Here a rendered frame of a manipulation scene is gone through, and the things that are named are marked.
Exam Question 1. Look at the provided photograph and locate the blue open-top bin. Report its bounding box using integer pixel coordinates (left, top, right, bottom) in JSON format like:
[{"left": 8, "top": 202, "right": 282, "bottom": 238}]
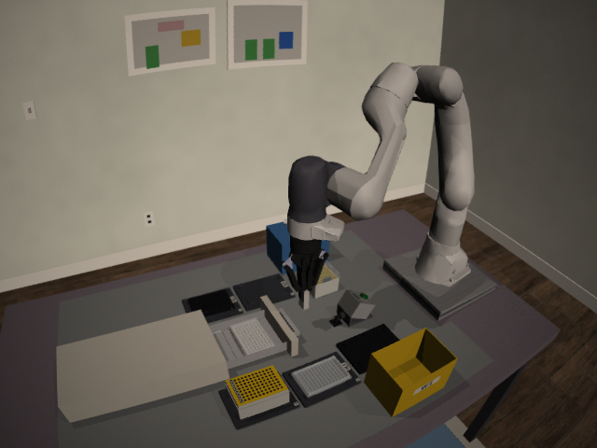
[{"left": 266, "top": 222, "right": 329, "bottom": 275}]

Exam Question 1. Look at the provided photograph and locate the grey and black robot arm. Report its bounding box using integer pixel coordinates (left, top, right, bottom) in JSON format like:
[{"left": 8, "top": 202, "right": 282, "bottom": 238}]
[{"left": 284, "top": 63, "right": 475, "bottom": 287}]

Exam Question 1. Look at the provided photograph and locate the dark grey bench mat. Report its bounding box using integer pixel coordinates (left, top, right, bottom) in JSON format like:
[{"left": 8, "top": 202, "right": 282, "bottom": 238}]
[{"left": 58, "top": 230, "right": 493, "bottom": 448}]

